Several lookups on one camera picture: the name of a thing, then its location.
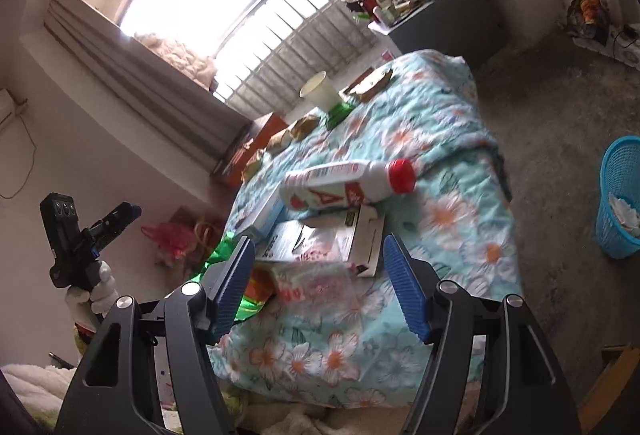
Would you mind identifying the green snack bag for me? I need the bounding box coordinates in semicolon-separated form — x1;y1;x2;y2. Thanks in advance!
200;236;276;325

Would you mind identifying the white cardboard box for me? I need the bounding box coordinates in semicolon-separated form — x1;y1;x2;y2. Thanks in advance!
256;205;385;278

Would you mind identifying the white milk bottle red cap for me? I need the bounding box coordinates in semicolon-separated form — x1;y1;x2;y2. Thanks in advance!
279;158;416;210

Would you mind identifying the yellow paper bag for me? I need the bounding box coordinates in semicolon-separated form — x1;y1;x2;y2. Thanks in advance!
608;193;640;238

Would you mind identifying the clear plastic zip bag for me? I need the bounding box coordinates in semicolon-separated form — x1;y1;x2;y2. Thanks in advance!
271;264;359;330

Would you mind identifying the white gloved left hand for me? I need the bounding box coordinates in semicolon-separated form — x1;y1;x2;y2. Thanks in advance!
65;261;118;333

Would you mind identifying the wooden stool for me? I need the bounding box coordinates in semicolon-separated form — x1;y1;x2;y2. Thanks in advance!
578;345;640;434

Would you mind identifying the red gift bag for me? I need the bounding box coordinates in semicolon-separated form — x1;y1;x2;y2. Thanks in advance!
140;221;196;268

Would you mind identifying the orange red box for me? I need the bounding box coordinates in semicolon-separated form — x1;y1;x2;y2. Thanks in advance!
210;113;288;188

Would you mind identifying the left grey curtain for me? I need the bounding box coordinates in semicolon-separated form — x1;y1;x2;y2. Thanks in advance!
44;0;252;172

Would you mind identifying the blue plastic waste basket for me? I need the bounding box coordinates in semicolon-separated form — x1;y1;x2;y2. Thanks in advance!
596;136;639;259

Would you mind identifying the white paper cup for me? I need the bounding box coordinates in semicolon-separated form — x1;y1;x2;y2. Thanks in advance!
299;71;343;113

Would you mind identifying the green small snack packet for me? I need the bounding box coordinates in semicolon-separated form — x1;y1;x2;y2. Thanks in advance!
324;101;355;130

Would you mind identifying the floral blue quilt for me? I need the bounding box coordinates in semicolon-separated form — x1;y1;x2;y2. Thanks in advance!
208;50;521;408

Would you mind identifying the orange snack packet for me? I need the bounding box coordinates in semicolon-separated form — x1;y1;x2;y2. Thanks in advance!
343;66;393;103

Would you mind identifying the white power strip box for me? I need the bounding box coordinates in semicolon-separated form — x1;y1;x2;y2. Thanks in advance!
573;23;640;71

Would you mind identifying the grey cabinet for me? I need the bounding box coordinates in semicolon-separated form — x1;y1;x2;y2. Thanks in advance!
369;0;508;70

